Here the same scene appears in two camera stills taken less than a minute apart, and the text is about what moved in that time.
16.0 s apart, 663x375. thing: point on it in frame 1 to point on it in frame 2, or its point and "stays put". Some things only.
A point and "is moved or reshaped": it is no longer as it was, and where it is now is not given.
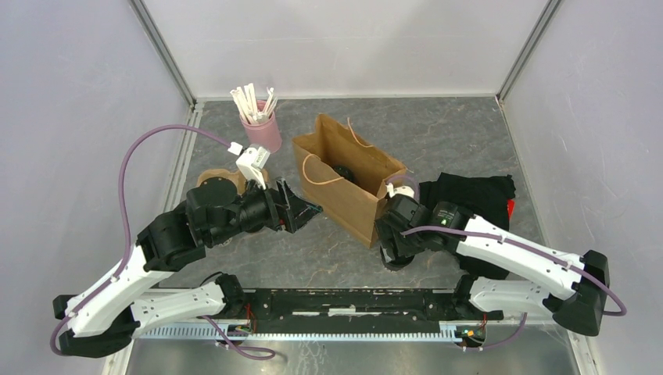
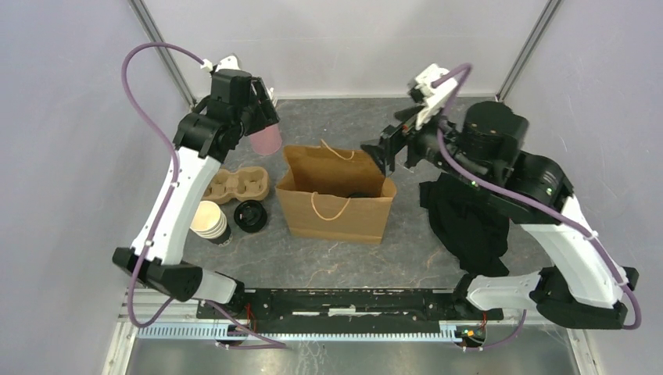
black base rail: (353, 304) stays put
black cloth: (486, 198) stays put
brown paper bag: (345, 175) is moved or reshaped
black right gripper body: (405, 244) to (418, 145)
